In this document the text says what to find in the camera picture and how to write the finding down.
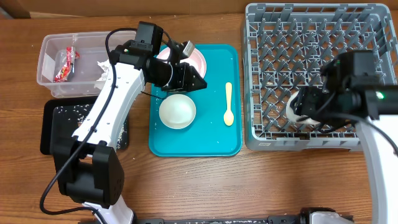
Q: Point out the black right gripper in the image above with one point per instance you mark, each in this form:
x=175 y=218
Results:
x=305 y=104

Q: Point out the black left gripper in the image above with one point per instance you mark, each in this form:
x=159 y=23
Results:
x=183 y=83

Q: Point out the pink round plate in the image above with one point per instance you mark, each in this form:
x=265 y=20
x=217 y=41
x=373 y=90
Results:
x=203 y=65

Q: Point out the pink bowl with rice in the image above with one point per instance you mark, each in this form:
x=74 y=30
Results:
x=196 y=60

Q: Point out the white plastic cup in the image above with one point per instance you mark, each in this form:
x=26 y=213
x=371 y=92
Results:
x=293 y=117

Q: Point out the white bowl with food scraps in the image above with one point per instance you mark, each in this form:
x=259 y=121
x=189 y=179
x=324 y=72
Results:
x=177 y=111

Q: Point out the yellow plastic spoon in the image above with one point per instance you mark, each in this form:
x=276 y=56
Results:
x=228 y=115

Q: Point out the white paper napkin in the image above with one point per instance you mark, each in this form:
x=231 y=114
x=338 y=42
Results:
x=105 y=67

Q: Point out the white rice pile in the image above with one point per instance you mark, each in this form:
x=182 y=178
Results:
x=122 y=137

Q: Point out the red snack wrapper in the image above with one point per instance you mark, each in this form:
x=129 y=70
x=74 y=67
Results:
x=68 y=69

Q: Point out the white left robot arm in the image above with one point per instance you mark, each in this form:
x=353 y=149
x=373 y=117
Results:
x=87 y=167

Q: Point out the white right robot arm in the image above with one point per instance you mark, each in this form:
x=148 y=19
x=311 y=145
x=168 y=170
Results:
x=353 y=94

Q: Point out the clear plastic waste bin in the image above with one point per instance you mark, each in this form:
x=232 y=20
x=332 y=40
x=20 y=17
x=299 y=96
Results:
x=75 y=64

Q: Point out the black food waste tray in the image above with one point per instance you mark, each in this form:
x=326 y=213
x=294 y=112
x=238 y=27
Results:
x=46 y=134

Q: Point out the teal plastic tray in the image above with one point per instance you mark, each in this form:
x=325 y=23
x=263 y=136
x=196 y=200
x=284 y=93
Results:
x=207 y=135

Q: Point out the grey plastic dish rack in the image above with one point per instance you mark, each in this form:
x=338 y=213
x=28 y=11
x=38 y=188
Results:
x=284 y=47

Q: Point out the black rail at table edge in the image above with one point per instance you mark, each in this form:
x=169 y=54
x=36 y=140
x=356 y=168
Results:
x=306 y=216

